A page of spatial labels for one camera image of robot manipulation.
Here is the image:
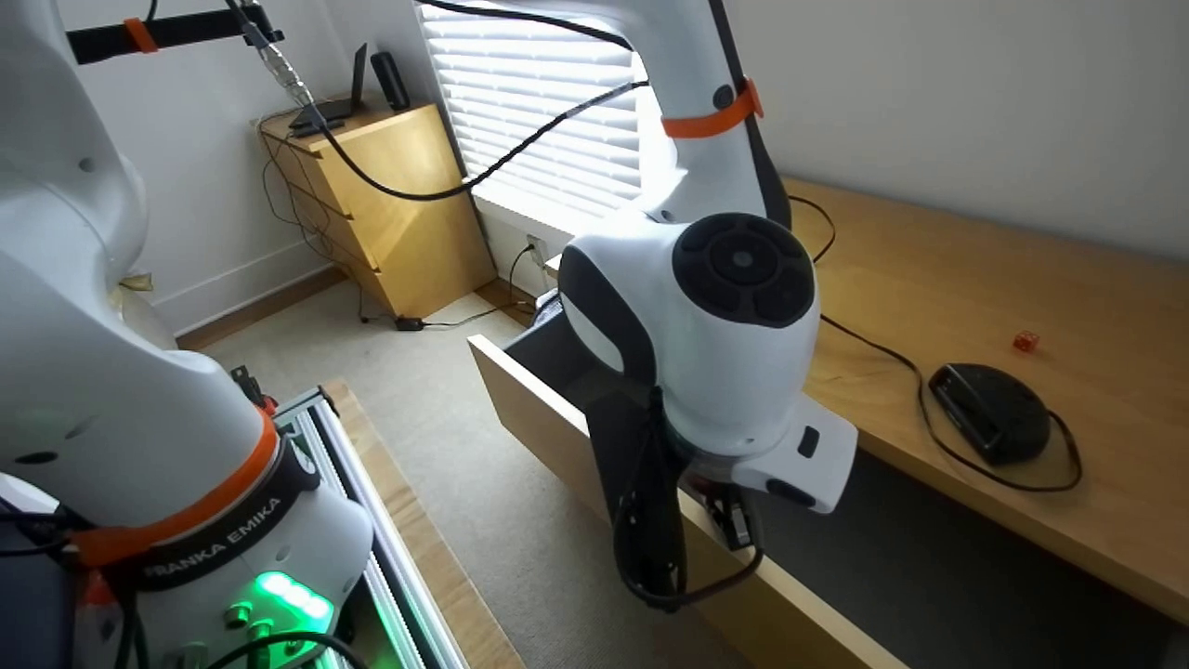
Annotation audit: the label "wooden dresser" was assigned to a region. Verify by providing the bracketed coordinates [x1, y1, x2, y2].
[541, 174, 1189, 627]

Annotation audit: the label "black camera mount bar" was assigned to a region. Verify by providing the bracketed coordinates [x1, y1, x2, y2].
[68, 5, 280, 64]

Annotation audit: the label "small red object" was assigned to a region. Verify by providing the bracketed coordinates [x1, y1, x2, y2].
[1010, 330, 1041, 352]

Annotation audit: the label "black items on cabinet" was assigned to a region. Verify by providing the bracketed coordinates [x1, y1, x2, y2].
[290, 44, 407, 139]

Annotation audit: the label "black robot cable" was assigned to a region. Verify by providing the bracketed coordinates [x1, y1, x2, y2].
[225, 0, 654, 205]

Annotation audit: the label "black device cable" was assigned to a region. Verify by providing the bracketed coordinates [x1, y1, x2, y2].
[784, 192, 1087, 493]

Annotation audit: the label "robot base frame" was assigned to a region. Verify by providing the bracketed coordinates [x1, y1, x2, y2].
[204, 383, 525, 669]

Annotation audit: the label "white window blinds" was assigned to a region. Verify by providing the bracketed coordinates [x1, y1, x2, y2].
[420, 0, 644, 220]

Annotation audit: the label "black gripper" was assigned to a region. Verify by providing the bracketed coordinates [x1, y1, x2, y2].
[588, 391, 759, 611]

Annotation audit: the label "wooden drawer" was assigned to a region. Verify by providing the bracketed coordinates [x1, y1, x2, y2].
[463, 303, 1175, 669]

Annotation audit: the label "small wooden cabinet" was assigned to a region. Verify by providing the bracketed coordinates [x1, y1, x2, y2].
[261, 106, 493, 319]

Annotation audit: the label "black oval device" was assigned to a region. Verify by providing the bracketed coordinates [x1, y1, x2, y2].
[929, 365, 1051, 466]

